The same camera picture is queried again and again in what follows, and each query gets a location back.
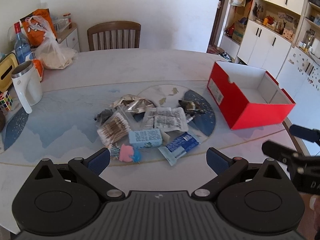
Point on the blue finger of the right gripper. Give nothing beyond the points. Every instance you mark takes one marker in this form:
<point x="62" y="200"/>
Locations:
<point x="278" y="152"/>
<point x="311" y="135"/>

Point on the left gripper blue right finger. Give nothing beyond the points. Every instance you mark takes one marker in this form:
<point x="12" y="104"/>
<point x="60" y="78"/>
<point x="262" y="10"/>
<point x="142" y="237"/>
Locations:
<point x="217" y="161"/>

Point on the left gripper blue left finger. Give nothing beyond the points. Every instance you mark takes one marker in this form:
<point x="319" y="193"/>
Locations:
<point x="98" y="161"/>

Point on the pink blue toy figure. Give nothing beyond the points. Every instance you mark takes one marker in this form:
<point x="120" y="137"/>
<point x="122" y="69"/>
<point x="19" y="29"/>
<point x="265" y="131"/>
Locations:
<point x="125" y="153"/>

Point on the cotton swab bag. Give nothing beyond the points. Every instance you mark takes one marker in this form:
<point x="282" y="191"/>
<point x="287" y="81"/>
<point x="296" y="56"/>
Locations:
<point x="113" y="129"/>

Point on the blue wet wipe packet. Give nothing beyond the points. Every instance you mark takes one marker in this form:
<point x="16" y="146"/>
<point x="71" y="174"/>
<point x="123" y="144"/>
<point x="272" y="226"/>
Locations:
<point x="179" y="147"/>

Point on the bag of black clips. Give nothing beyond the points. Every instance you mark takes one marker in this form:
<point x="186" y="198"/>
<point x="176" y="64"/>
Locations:
<point x="104" y="115"/>

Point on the light blue small carton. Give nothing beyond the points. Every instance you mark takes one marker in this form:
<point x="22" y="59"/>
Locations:
<point x="147" y="138"/>

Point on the dark gold candy wrapper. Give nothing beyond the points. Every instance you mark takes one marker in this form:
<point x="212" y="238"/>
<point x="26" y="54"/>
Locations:
<point x="191" y="107"/>

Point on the white printed sachet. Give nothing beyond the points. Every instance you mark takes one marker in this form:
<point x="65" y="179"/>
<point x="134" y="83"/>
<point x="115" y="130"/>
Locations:
<point x="166" y="119"/>

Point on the silver foil bag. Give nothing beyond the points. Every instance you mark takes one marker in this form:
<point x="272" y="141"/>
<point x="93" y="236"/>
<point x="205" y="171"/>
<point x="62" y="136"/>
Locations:
<point x="133" y="104"/>

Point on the white plastic fork packet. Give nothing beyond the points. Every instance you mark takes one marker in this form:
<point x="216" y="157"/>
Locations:
<point x="190" y="117"/>

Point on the right hand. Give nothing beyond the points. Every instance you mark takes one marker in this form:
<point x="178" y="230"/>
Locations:
<point x="315" y="207"/>

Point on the red cardboard shoe box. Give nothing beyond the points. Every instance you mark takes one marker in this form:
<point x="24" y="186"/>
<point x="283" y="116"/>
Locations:
<point x="248" y="96"/>

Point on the rubiks cube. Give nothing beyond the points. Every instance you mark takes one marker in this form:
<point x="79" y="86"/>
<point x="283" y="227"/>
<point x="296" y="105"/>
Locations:
<point x="5" y="102"/>

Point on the white thermos jug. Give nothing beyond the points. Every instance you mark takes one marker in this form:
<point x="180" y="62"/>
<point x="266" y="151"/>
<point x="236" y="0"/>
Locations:
<point x="26" y="81"/>

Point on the orange white carton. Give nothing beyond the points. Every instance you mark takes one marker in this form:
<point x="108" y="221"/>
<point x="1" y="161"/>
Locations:
<point x="39" y="67"/>

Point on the clear plastic bag with food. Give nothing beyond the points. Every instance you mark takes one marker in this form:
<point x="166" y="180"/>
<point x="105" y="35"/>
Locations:
<point x="53" y="55"/>

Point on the white sideboard cabinet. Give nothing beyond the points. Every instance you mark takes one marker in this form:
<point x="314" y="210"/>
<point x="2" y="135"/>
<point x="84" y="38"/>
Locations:
<point x="69" y="37"/>

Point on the wooden dining chair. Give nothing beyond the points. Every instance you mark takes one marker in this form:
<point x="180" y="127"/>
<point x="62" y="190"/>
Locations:
<point x="114" y="35"/>

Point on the yellow container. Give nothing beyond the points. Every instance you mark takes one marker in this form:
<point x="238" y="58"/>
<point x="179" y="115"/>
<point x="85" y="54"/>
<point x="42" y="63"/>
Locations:
<point x="8" y="64"/>

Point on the orange snack bag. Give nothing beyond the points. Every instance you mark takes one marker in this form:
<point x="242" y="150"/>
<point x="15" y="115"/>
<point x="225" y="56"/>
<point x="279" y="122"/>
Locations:
<point x="35" y="24"/>

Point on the white wall cabinet unit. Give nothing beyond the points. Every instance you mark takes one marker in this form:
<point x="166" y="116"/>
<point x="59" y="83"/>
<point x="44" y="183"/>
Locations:
<point x="261" y="33"/>

